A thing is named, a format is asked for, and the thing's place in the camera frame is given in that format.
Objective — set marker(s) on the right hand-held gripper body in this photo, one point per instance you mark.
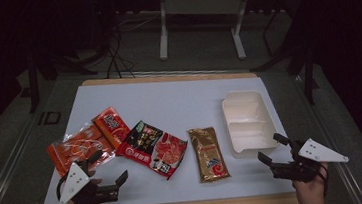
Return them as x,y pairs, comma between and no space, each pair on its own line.
302,169

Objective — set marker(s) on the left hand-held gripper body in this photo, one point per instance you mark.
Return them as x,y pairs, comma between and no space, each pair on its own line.
74,182

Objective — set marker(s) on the white plastic container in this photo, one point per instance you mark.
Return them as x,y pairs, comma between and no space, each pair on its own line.
249,132

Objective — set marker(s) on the black and red food packet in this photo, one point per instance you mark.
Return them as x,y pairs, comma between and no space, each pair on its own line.
160,150

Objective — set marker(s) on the gold foil packet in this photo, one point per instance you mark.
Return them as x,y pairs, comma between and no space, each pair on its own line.
209,156

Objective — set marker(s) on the person's right hand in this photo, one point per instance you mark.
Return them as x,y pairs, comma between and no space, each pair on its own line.
311,188

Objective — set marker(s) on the clear orange sauce packet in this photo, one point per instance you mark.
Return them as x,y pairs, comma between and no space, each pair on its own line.
73,149

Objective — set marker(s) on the small orange-red seasoning packet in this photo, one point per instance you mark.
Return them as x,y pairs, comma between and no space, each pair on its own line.
111,125

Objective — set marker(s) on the black tripod stand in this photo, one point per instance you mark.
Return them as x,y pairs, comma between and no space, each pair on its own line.
308,79

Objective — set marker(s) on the thin black stand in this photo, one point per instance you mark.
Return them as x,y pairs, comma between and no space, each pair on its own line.
33,89

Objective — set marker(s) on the white table sheet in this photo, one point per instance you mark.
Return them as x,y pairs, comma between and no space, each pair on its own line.
175,99

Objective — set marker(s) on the white metal stand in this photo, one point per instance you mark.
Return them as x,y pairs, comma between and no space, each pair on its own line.
163,33

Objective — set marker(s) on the metal floor rail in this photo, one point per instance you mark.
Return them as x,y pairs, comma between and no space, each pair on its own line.
5,172
344,168

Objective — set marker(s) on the silver metal rail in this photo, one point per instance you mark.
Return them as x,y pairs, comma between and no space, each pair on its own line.
166,72

